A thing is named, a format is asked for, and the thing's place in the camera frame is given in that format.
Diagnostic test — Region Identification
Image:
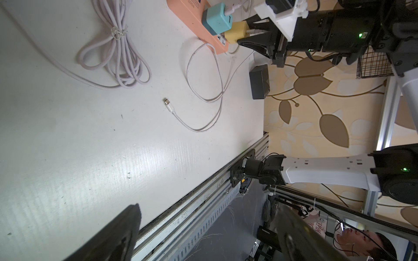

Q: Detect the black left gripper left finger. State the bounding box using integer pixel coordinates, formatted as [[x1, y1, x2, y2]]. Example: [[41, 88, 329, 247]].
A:
[[66, 204, 142, 261]]

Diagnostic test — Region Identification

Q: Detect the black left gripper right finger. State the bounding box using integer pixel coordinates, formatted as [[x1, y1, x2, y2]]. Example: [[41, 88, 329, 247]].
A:
[[274, 206, 348, 261]]

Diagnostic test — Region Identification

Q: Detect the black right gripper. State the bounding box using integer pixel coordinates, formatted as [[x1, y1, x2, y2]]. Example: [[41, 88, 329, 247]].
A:
[[237, 9, 377, 67]]

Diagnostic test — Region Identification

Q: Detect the yellow charger plug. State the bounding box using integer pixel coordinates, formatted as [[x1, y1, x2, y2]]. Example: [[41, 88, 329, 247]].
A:
[[224, 21, 250, 44]]

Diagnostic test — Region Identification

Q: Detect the teal charger plug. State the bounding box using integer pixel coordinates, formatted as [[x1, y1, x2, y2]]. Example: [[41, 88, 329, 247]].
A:
[[202, 2, 233, 36]]

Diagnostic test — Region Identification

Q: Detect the white charging cable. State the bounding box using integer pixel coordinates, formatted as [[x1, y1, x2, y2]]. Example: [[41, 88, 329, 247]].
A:
[[1, 1, 152, 90]]

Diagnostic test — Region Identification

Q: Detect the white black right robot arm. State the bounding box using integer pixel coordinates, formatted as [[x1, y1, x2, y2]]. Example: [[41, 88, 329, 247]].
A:
[[263, 52, 389, 160]]

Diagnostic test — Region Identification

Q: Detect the black box on table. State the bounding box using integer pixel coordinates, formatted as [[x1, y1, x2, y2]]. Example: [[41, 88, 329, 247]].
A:
[[249, 64, 270, 100]]

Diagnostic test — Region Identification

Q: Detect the person head outside cell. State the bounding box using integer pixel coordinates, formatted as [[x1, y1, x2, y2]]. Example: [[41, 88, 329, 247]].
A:
[[333, 228, 397, 261]]

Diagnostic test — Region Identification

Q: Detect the pink power strip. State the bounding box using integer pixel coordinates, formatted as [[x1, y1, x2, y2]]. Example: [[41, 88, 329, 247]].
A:
[[167, 0, 229, 54]]

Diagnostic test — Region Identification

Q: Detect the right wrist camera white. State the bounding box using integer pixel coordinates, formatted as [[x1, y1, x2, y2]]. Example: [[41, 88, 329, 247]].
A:
[[254, 1, 309, 42]]

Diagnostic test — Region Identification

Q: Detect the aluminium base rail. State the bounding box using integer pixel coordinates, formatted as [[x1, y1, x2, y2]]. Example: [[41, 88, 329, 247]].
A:
[[132, 133, 269, 261]]

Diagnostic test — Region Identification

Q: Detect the black wire basket right wall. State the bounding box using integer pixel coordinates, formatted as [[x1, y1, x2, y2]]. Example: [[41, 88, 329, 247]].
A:
[[357, 46, 394, 79]]

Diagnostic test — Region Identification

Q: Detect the white cable of yellow charger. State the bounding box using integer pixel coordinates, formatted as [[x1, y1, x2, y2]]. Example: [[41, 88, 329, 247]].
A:
[[163, 42, 255, 133]]

